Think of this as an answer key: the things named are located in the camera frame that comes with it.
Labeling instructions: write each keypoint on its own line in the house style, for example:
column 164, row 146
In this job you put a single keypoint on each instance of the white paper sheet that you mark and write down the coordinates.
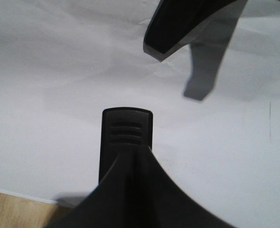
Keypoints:
column 62, row 62

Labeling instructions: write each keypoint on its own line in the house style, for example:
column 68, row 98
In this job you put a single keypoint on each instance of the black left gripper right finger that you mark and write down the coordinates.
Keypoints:
column 171, row 206

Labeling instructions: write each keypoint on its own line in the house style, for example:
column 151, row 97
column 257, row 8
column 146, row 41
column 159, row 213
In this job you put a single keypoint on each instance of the wooden desk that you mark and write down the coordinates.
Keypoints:
column 17, row 212

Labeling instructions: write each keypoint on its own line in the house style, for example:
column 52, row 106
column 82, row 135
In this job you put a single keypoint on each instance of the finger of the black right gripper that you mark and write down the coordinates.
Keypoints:
column 174, row 19

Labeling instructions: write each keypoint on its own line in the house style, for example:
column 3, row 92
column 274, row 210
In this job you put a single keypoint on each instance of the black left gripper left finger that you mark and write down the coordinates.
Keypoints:
column 104, row 207

